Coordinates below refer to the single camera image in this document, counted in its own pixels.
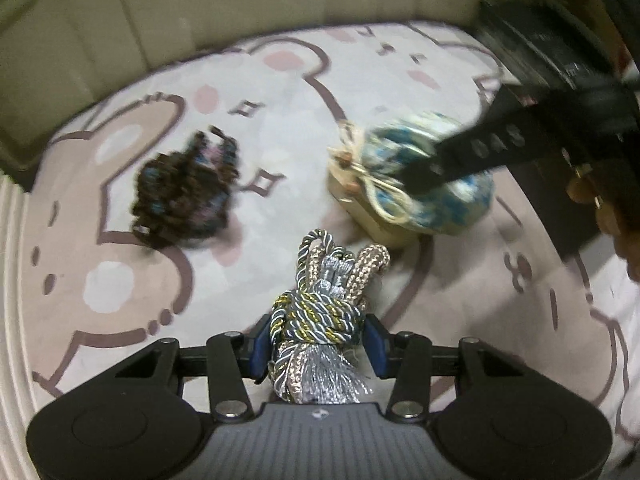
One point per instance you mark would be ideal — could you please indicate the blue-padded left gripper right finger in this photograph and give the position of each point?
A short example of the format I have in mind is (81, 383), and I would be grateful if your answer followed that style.
(380, 347)

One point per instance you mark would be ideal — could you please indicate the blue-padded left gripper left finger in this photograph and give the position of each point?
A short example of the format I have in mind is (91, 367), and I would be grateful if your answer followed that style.
(257, 351)

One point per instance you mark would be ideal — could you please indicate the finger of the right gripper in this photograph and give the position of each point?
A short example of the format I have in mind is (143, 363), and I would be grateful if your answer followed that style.
(590, 126)

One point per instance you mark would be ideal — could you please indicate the blue gold drawstring pouch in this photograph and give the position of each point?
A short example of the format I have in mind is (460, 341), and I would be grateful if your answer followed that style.
(397, 183)

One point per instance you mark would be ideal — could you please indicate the dark brown yarn scrunchie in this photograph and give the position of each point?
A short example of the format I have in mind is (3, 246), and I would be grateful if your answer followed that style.
(185, 196)

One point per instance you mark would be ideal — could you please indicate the cartoon bear floor mat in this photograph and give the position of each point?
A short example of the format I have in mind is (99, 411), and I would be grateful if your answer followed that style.
(532, 277)

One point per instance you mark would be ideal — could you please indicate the white ribbed mattress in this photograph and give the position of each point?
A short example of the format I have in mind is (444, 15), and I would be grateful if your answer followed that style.
(19, 401)

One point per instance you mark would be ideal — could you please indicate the cream cabinet fronts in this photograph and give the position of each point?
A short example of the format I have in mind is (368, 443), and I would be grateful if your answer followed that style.
(61, 56)

